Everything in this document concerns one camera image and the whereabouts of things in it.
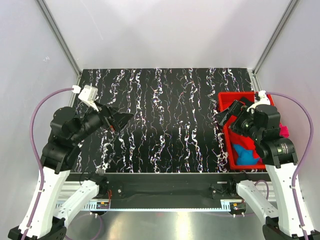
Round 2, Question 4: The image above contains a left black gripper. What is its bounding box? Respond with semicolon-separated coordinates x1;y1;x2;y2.
71;99;135;143

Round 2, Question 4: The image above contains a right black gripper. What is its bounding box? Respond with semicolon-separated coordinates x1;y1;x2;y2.
213;99;262;141

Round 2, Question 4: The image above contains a red t shirt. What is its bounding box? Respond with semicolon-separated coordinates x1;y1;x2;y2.
229;131;256;150

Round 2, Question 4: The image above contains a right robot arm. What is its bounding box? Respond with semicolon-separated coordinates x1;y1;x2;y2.
214;100;320;240

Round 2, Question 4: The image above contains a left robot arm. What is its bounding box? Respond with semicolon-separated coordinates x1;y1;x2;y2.
8;103;134;240

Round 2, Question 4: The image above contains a red plastic bin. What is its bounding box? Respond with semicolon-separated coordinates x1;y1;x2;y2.
218;92;280;170

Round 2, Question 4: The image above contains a blue t shirt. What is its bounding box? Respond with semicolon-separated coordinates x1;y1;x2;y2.
233;144;262;166

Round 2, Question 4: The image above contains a pink t shirt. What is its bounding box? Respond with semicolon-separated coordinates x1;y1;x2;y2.
279;123;290;138

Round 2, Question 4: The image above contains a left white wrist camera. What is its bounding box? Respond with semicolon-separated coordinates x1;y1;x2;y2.
78;85;99;112

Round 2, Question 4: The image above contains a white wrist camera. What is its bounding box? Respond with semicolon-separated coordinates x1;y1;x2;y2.
78;85;99;112
246;90;271;114

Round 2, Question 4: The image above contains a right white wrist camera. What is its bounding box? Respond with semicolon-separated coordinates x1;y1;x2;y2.
246;90;271;114

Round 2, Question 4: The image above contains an aluminium rail with cable duct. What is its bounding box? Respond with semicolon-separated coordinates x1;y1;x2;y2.
53;182;276;213

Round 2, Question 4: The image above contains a right aluminium frame post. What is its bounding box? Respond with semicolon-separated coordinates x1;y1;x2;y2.
252;0;300;76

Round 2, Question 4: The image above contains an aluminium frame post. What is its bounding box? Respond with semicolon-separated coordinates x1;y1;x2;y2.
252;0;300;76
35;0;82;79

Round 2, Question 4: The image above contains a left aluminium frame post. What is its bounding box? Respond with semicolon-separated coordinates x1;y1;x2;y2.
35;0;82;79

